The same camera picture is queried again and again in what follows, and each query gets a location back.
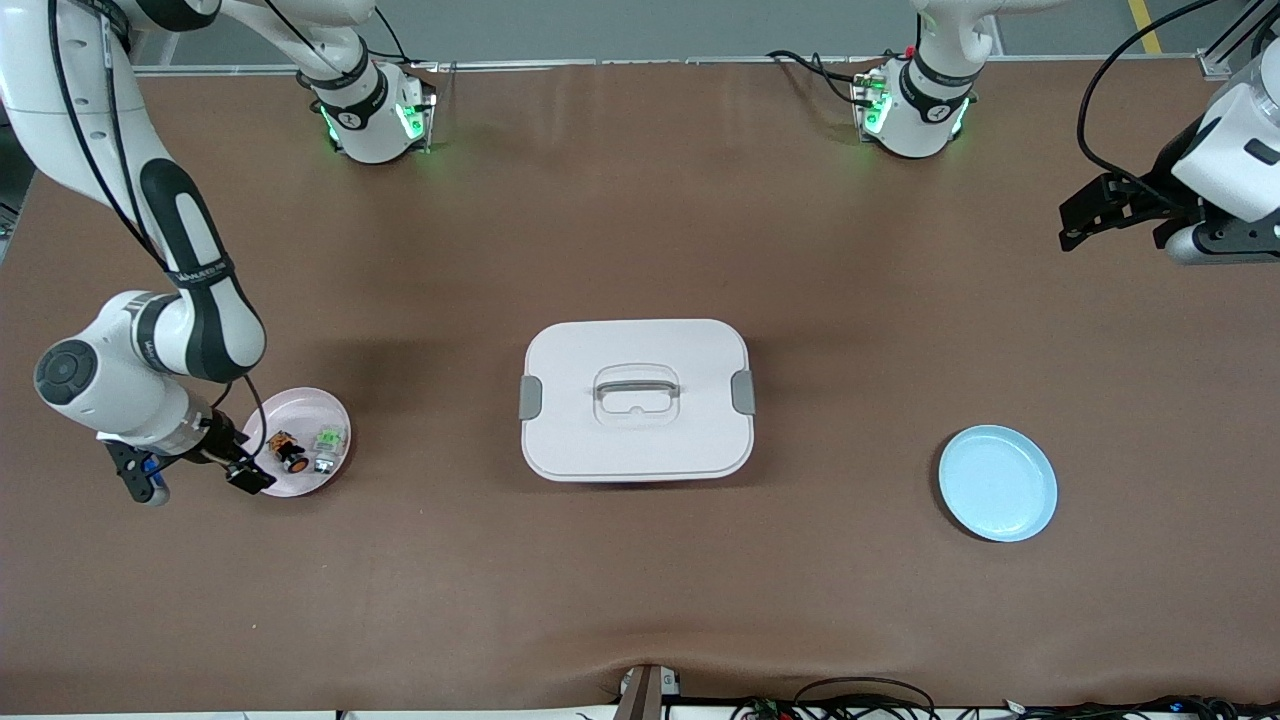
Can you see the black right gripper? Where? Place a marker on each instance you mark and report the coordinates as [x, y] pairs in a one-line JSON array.
[[218, 442]]

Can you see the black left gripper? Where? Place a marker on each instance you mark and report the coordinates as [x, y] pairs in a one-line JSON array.
[[1150, 197]]

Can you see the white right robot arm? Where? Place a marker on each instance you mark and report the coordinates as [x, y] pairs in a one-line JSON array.
[[100, 380]]

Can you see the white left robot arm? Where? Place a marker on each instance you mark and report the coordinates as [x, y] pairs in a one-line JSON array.
[[915, 120]]

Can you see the white lidded storage box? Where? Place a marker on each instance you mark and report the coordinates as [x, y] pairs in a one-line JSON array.
[[640, 440]]

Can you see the pink round plate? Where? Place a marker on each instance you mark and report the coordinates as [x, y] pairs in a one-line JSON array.
[[310, 410]]

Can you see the light blue round plate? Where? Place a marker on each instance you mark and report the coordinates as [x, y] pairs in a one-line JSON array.
[[1000, 500]]

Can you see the aluminium frame profile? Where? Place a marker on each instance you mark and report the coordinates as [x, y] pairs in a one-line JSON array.
[[1215, 65]]

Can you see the grey camera stand post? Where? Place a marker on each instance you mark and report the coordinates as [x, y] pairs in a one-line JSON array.
[[645, 695]]

